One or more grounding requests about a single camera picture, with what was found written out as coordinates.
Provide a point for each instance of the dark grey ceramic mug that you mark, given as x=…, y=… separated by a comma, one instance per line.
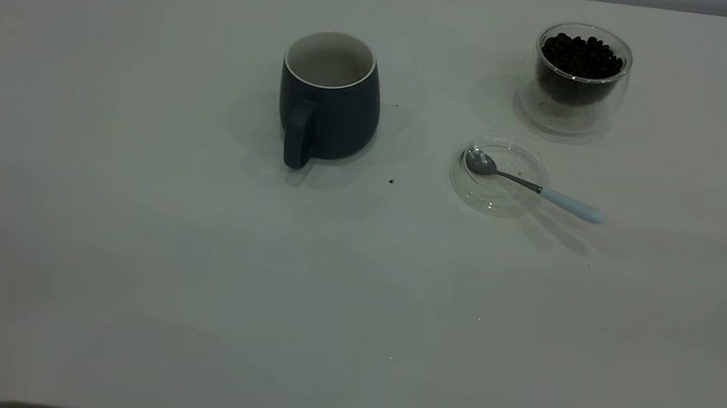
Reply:
x=339, y=122

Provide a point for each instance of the clear round glass saucer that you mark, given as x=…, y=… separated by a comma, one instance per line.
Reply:
x=495, y=205

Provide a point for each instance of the clear double-wall glass cup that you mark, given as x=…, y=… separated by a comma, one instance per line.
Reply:
x=561, y=116

